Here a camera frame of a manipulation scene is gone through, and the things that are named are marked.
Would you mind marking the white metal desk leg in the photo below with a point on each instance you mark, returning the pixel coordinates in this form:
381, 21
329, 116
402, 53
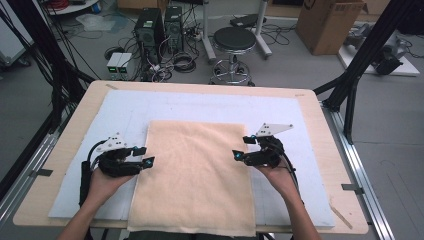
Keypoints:
207, 33
261, 30

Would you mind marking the black metal frame stand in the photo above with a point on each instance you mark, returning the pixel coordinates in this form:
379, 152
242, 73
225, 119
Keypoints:
36, 43
363, 56

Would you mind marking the slim black computer tower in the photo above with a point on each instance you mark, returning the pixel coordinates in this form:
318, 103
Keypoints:
174, 26

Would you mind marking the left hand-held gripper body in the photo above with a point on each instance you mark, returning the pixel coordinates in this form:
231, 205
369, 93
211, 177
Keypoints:
116, 163

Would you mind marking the cream fleece towel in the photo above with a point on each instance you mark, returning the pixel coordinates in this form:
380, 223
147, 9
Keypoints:
193, 173

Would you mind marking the person's left hand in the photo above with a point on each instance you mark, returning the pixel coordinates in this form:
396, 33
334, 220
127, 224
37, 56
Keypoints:
103, 188

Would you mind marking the flat black pad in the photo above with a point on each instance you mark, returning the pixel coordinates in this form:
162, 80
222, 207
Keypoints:
246, 20

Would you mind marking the white board with robot parts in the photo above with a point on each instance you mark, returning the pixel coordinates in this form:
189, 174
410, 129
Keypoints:
383, 56

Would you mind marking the white power supply box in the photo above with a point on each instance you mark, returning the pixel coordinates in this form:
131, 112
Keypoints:
114, 65
125, 66

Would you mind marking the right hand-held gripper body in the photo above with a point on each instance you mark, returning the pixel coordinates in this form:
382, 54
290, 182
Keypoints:
266, 155

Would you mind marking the person's right hand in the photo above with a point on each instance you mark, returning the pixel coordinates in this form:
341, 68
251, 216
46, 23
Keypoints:
281, 181

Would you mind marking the brown cardboard box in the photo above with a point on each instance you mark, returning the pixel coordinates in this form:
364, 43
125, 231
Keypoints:
328, 26

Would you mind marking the thin wooden stick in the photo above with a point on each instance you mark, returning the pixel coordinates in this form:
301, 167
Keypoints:
340, 216

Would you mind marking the aluminium side rail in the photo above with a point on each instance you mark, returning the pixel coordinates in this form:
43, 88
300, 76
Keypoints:
360, 173
30, 173

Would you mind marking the clear plastic bag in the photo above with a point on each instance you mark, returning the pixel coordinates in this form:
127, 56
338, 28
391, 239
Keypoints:
95, 22

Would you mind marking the person's dark clothing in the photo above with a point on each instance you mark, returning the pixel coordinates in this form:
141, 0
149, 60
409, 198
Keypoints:
150, 237

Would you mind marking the large black computer tower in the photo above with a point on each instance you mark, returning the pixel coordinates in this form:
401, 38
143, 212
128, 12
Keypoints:
149, 31

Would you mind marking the grey tape strip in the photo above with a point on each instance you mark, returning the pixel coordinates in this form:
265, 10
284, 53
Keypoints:
352, 188
41, 172

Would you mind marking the black round stool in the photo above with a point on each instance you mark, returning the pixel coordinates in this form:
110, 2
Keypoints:
234, 38

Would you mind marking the white foam mat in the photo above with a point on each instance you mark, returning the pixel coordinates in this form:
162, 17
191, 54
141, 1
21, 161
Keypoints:
200, 105

